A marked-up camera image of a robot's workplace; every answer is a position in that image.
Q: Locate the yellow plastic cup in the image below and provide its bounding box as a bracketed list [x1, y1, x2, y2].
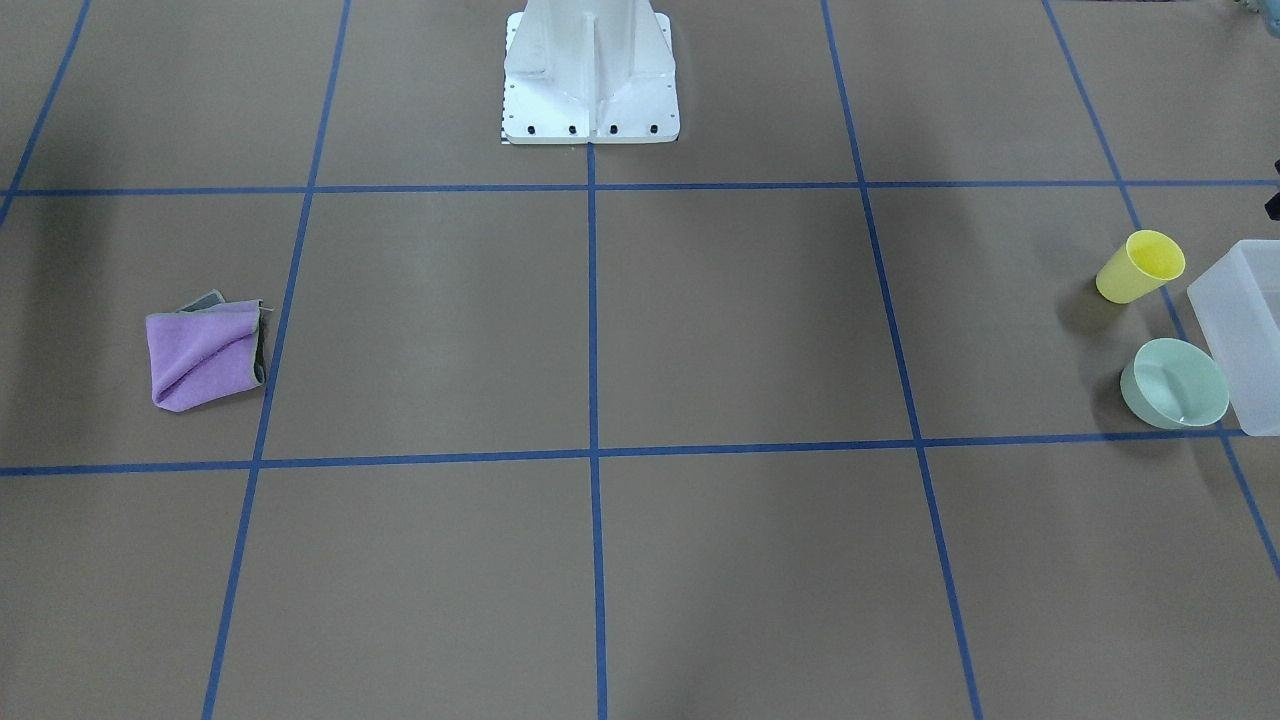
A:
[1094, 229, 1187, 305]

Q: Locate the mint green bowl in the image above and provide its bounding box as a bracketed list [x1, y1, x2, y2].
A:
[1119, 338, 1230, 430]

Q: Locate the purple microfiber cloth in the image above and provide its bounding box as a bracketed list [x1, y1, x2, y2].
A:
[145, 290, 271, 413]

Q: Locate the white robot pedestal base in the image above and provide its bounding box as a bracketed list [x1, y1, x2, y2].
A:
[500, 1, 681, 145]

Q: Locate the clear plastic storage box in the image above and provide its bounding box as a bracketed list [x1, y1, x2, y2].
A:
[1187, 240, 1279, 437]

